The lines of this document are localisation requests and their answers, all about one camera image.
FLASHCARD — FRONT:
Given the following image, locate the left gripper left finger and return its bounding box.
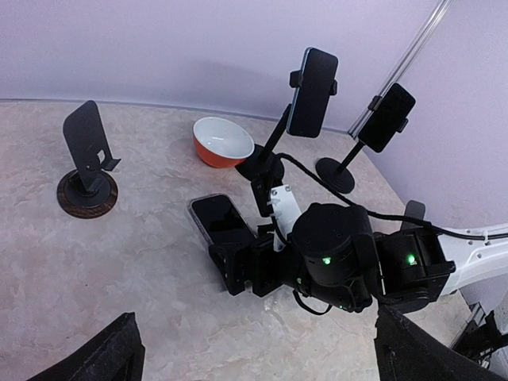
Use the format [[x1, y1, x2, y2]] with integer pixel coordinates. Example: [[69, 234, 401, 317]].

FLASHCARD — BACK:
[[31, 312, 144, 380]]

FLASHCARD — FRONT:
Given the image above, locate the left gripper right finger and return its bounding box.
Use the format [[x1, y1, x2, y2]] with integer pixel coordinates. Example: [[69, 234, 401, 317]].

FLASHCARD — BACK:
[[375, 306, 502, 381]]

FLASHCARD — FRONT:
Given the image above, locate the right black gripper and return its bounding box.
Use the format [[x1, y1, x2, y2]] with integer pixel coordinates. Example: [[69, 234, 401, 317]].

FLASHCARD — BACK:
[[209, 203, 375, 313]]

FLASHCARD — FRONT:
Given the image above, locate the black pole phone stand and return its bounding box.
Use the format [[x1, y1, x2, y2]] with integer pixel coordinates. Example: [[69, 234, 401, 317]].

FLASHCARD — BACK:
[[234, 69, 339, 183], [316, 97, 410, 194]]

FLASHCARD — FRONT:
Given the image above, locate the orange white bowl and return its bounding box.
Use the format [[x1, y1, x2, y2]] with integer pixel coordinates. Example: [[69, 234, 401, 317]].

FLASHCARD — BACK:
[[192, 117, 255, 169]]

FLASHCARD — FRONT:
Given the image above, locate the black teal phone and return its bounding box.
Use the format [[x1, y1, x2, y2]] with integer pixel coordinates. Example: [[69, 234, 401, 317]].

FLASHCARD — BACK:
[[287, 47, 339, 138]]

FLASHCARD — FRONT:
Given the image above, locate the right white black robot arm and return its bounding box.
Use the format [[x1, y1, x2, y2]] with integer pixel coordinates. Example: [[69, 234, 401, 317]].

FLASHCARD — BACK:
[[209, 203, 459, 314]]

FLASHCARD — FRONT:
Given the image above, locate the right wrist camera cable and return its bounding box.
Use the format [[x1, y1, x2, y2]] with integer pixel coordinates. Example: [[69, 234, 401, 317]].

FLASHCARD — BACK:
[[273, 152, 508, 243]]

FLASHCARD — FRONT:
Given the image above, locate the right aluminium frame post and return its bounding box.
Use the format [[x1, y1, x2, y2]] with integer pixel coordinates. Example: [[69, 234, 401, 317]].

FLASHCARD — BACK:
[[347, 0, 454, 140]]

